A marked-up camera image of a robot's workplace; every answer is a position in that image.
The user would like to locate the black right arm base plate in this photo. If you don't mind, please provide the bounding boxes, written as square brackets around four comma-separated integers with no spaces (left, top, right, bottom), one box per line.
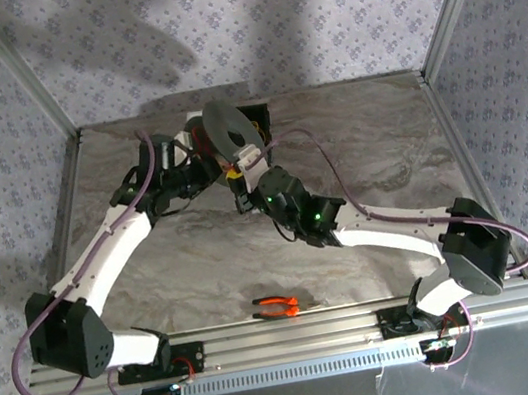
[374,295,472,341]

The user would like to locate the thin red cable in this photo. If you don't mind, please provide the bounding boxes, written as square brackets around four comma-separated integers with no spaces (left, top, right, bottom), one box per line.
[191,128,213,162]

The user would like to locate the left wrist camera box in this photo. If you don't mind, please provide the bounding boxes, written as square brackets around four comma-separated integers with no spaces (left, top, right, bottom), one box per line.
[154,127,200,173]

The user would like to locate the grey slotted cable duct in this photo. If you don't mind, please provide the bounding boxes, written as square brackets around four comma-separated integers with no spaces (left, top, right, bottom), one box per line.
[117,343,429,395]

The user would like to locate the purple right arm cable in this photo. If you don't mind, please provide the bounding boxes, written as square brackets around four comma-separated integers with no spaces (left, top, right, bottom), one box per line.
[262,90,528,394]

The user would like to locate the orange-handled pliers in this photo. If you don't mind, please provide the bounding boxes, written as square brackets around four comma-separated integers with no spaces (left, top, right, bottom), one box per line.
[249,288,323,325]

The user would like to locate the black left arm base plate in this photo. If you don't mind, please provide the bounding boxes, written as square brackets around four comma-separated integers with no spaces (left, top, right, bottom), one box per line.
[112,339,209,387]

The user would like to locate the black perforated cable spool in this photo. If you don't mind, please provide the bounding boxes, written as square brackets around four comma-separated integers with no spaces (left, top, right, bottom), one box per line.
[181,94,277,201]

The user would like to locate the aluminium profile frame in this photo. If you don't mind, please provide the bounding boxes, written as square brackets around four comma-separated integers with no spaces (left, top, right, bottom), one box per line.
[0,0,528,395]

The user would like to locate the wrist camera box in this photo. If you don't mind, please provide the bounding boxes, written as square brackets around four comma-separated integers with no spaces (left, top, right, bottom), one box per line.
[154,127,200,173]
[229,139,277,194]

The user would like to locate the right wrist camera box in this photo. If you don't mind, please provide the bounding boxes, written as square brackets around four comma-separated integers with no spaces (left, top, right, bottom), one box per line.
[229,139,277,194]

